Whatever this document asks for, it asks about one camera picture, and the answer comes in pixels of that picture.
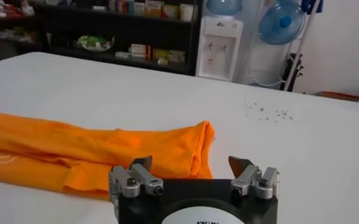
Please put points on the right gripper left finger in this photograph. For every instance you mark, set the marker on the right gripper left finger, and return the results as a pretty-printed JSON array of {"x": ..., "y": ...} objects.
[{"x": 145, "y": 179}]

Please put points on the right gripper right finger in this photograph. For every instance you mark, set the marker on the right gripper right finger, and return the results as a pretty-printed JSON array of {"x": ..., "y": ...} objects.
[{"x": 246, "y": 178}]

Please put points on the orange t-shirt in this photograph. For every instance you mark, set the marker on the orange t-shirt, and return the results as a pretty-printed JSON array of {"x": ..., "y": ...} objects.
[{"x": 90, "y": 146}]

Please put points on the large white table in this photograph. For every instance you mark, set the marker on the large white table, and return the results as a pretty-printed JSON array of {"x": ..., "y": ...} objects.
[{"x": 319, "y": 158}]

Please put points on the black tripod stand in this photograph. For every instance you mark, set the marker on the black tripod stand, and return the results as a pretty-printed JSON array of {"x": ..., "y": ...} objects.
[{"x": 290, "y": 73}]

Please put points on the small green box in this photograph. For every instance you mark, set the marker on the small green box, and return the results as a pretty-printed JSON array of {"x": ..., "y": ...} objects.
[{"x": 163, "y": 61}]

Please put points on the white water dispenser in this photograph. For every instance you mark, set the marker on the white water dispenser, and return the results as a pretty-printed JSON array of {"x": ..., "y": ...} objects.
[{"x": 218, "y": 61}]

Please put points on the open brown cardboard box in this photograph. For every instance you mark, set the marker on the open brown cardboard box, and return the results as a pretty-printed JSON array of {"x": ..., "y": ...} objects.
[{"x": 340, "y": 95}]

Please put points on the yellow green medicine box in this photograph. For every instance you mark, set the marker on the yellow green medicine box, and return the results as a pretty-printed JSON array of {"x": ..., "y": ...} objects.
[{"x": 161, "y": 54}]

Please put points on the flat white box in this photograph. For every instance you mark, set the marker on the flat white box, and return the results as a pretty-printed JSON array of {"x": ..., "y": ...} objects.
[{"x": 123, "y": 54}]

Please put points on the stacked pale medicine boxes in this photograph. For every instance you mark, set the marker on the stacked pale medicine boxes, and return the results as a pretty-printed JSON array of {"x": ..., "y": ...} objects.
[{"x": 177, "y": 56}]

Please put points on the white red medicine box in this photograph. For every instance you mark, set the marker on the white red medicine box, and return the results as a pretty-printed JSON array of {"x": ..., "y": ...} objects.
[{"x": 139, "y": 50}]

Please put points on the black shelf unit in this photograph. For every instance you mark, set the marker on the black shelf unit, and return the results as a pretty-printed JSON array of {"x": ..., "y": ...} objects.
[{"x": 194, "y": 45}]

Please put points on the white metal jug rack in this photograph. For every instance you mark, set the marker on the white metal jug rack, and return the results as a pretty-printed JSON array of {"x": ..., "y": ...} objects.
[{"x": 302, "y": 45}]

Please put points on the bowl of green snack bags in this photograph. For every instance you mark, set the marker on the bowl of green snack bags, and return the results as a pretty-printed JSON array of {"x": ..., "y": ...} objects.
[{"x": 94, "y": 43}]

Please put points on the blue water jug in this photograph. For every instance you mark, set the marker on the blue water jug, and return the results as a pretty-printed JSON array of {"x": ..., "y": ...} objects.
[
  {"x": 223, "y": 6},
  {"x": 279, "y": 27}
]

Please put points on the orange medicine box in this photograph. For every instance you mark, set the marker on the orange medicine box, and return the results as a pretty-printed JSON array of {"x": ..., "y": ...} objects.
[{"x": 170, "y": 11}]

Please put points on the yellow white medicine box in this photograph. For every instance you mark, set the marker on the yellow white medicine box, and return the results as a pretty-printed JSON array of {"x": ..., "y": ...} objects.
[{"x": 153, "y": 8}]

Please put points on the blue white box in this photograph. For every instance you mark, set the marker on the blue white box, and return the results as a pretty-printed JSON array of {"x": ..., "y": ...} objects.
[{"x": 136, "y": 8}]

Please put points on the orange white box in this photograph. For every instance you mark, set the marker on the orange white box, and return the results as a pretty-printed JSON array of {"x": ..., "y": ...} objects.
[{"x": 122, "y": 6}]

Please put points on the tall white pink box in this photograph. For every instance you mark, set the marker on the tall white pink box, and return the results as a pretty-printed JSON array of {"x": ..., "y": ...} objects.
[{"x": 112, "y": 5}]

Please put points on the small white box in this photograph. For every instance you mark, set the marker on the small white box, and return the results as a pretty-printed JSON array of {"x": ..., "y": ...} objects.
[{"x": 99, "y": 8}]

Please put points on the dark blue hanging cloth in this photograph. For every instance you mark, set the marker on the dark blue hanging cloth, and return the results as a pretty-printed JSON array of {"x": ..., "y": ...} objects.
[{"x": 311, "y": 6}]

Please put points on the pink plastic bottle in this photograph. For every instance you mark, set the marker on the pink plastic bottle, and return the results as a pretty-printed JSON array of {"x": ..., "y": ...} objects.
[{"x": 27, "y": 7}]

